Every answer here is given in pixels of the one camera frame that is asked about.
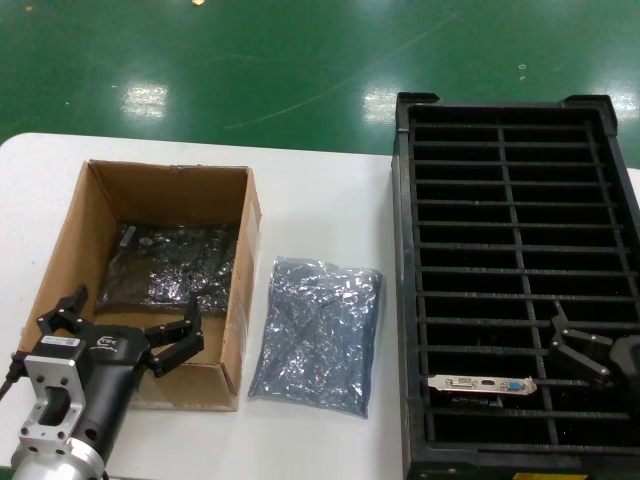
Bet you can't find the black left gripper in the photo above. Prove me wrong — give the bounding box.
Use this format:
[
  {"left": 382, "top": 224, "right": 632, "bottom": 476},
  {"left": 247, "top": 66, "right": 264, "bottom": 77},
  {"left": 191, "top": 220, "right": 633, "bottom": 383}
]
[{"left": 35, "top": 283, "right": 206, "bottom": 457}]

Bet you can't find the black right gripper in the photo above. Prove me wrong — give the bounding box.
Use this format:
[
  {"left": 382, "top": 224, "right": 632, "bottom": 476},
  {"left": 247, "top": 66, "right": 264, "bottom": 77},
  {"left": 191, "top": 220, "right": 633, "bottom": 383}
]
[{"left": 548, "top": 299, "right": 640, "bottom": 399}]

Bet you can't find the translucent antistatic bag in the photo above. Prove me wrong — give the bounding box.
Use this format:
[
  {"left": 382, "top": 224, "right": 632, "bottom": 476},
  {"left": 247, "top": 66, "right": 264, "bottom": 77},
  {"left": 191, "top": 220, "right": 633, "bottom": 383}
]
[{"left": 94, "top": 221, "right": 240, "bottom": 317}]

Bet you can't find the open brown cardboard box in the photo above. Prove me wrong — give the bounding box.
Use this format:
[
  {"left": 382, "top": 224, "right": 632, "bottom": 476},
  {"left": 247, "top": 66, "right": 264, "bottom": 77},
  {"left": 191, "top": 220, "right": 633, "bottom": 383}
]
[{"left": 18, "top": 158, "right": 264, "bottom": 412}]

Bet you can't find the black slotted plastic container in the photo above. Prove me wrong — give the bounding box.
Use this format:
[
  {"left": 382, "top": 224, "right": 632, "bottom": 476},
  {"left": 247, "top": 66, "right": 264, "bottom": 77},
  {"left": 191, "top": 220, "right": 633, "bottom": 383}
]
[{"left": 391, "top": 91, "right": 640, "bottom": 480}]

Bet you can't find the flat grey antistatic bag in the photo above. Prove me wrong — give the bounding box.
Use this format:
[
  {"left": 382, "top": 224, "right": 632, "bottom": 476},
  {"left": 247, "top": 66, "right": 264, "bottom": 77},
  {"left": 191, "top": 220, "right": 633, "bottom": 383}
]
[{"left": 247, "top": 255, "right": 387, "bottom": 419}]

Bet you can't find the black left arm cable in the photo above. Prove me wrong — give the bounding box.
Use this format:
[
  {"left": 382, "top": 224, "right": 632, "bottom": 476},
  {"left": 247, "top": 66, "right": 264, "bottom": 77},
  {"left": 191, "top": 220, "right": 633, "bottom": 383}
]
[{"left": 0, "top": 351, "right": 27, "bottom": 401}]

